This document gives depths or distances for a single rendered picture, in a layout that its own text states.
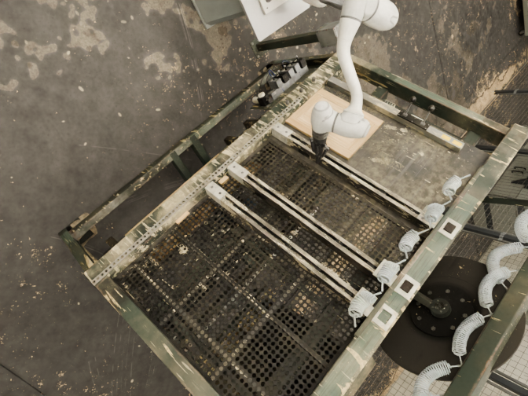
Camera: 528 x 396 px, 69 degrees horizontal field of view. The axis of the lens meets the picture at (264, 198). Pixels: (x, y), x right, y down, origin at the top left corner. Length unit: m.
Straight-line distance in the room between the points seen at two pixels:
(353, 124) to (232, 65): 1.66
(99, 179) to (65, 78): 0.69
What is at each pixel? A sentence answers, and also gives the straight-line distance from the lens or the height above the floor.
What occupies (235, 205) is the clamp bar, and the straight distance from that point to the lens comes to 2.12.
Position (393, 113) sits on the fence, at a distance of 2.59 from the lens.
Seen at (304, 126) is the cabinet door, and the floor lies 1.00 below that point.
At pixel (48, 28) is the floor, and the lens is 2.89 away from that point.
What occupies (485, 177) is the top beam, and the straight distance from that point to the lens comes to 2.36.
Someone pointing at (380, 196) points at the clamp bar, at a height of 1.59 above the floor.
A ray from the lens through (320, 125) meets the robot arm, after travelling 1.96.
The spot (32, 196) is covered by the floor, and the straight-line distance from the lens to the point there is 2.90.
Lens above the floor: 2.83
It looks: 51 degrees down
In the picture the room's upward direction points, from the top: 108 degrees clockwise
